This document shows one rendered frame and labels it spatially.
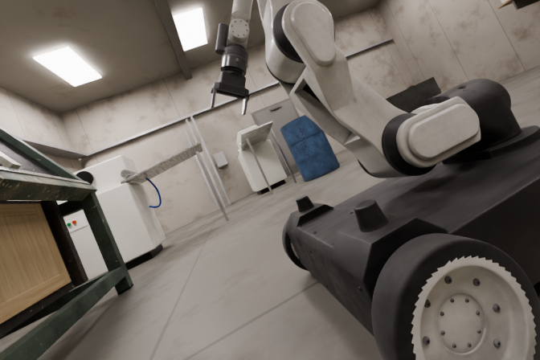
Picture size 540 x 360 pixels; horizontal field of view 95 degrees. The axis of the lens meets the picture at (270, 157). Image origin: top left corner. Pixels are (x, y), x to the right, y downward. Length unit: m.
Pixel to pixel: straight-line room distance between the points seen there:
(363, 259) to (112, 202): 3.30
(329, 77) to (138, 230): 3.14
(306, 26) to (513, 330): 0.56
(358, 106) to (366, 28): 9.49
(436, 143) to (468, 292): 0.31
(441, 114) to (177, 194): 6.96
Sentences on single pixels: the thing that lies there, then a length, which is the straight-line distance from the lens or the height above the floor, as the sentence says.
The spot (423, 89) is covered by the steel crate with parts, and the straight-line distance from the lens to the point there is 5.31.
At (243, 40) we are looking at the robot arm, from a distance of 0.91.
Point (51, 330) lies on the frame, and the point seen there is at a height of 0.15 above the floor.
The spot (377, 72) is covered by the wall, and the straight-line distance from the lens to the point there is 9.47.
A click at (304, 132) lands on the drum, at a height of 0.64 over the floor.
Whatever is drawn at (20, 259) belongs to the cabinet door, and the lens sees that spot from 1.90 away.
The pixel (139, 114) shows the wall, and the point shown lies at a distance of 7.87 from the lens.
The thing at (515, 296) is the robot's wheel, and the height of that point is 0.10.
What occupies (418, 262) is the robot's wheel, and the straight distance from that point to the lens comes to 0.35.
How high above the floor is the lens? 0.36
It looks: 3 degrees up
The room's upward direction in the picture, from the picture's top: 25 degrees counter-clockwise
